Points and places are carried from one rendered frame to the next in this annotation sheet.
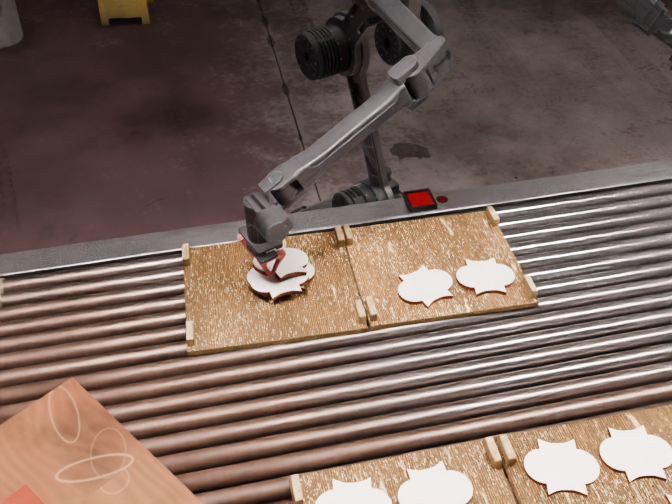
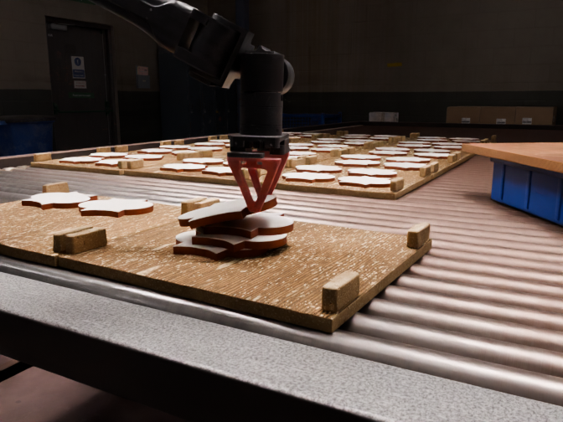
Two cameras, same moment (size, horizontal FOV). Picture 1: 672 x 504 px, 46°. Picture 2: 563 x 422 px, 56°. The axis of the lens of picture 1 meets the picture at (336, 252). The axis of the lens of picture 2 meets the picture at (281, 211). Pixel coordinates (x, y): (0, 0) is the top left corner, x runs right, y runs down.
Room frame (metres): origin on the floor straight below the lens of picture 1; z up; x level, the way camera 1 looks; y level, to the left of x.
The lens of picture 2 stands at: (1.89, 0.67, 1.14)
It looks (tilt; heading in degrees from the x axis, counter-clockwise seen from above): 12 degrees down; 221
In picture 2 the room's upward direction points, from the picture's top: straight up
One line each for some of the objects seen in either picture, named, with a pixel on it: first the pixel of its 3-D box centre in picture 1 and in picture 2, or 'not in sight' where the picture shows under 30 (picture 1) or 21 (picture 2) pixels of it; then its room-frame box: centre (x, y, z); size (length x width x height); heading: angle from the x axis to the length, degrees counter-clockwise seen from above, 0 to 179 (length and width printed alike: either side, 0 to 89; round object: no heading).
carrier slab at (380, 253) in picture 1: (435, 265); (63, 219); (1.44, -0.25, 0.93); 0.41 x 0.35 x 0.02; 101
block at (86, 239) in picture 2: (339, 236); (86, 239); (1.53, -0.01, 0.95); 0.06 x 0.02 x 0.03; 10
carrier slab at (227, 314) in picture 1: (270, 288); (255, 251); (1.36, 0.16, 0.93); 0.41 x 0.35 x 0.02; 100
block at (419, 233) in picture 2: (190, 333); (418, 234); (1.20, 0.33, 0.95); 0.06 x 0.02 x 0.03; 10
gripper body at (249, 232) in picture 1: (259, 229); (260, 120); (1.37, 0.17, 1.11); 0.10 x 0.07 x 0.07; 33
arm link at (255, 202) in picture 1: (258, 210); (263, 74); (1.36, 0.17, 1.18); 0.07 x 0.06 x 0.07; 31
